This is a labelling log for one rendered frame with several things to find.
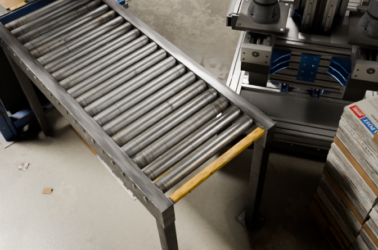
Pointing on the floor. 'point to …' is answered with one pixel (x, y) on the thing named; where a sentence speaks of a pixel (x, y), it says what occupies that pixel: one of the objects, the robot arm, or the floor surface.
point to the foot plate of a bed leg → (249, 223)
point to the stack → (351, 179)
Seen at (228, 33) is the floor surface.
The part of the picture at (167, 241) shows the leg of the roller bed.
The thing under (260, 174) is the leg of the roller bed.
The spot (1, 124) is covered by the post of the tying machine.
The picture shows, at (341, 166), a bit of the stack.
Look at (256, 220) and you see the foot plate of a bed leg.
